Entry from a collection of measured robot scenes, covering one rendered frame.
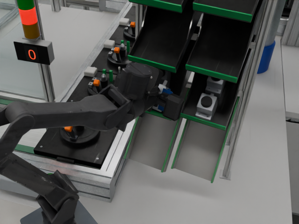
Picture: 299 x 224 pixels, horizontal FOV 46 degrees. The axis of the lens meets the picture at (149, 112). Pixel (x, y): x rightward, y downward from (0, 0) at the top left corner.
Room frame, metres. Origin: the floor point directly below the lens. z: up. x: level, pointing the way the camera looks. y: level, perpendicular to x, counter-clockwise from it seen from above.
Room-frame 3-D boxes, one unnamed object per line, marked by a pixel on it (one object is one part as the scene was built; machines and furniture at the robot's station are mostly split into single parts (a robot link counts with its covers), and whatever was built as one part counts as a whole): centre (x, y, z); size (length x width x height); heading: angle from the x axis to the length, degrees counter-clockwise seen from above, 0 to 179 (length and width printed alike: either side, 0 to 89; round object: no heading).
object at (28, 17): (1.05, 0.40, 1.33); 0.05 x 0.05 x 0.05
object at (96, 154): (0.89, 0.24, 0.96); 0.24 x 0.24 x 0.02; 78
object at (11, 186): (0.70, 0.37, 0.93); 0.21 x 0.07 x 0.06; 78
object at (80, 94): (1.14, 0.19, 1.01); 0.24 x 0.24 x 0.13; 78
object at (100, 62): (1.38, 0.13, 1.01); 0.24 x 0.24 x 0.13; 78
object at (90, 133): (0.89, 0.24, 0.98); 0.14 x 0.14 x 0.02
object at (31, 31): (1.05, 0.40, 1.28); 0.05 x 0.05 x 0.05
